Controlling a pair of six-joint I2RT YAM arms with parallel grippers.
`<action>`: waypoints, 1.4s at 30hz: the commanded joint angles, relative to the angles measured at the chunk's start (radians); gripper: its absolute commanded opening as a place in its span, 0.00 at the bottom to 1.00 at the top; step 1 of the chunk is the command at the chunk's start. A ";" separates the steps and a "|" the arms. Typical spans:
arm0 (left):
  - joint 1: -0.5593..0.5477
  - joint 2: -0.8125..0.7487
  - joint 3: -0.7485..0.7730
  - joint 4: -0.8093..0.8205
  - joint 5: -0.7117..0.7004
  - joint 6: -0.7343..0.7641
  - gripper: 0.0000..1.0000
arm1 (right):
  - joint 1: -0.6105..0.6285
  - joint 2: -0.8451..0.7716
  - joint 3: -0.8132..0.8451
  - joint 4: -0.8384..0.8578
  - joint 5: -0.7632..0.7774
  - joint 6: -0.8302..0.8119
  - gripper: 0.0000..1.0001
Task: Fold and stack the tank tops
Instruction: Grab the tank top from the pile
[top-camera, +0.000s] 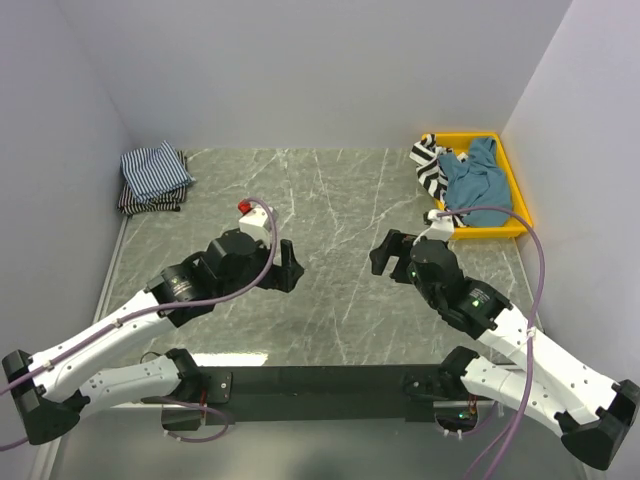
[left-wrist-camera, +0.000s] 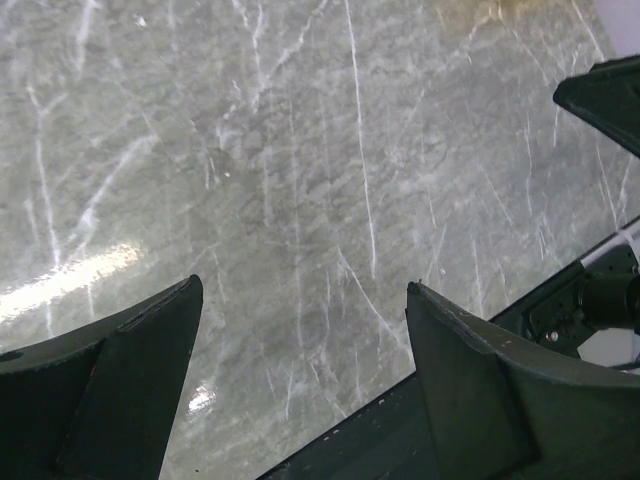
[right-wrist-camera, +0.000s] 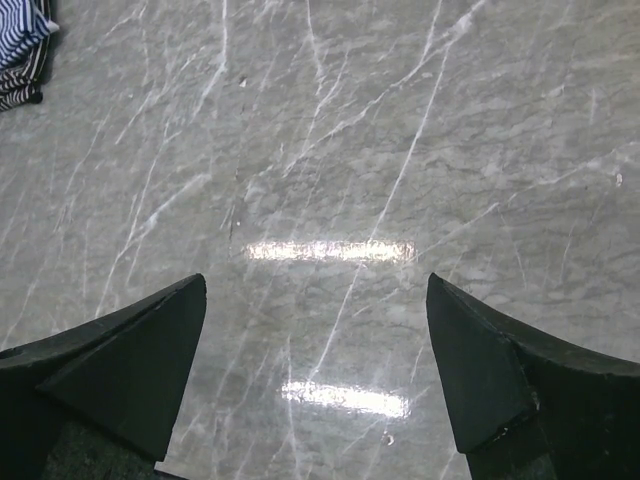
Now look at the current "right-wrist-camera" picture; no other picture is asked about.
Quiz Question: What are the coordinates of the blue white striped folded top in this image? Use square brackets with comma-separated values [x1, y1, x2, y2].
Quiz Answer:
[1, 0, 60, 70]

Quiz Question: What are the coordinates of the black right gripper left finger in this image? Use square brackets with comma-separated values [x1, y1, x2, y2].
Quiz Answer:
[1, 274, 206, 479]

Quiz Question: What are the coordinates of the dark striped folded top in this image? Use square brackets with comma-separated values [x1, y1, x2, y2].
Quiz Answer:
[1, 37, 51, 113]

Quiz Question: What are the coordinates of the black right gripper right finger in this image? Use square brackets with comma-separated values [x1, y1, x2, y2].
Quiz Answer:
[426, 274, 639, 479]

